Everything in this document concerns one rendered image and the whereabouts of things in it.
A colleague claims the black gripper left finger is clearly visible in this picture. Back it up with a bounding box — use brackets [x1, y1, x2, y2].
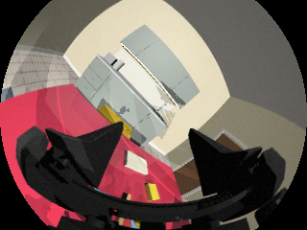
[45, 122, 123, 189]

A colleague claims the yellow rectangular block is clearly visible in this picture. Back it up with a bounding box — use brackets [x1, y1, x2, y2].
[145, 183, 160, 200]

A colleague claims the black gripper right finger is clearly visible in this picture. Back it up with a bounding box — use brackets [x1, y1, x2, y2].
[188, 127, 262, 196]

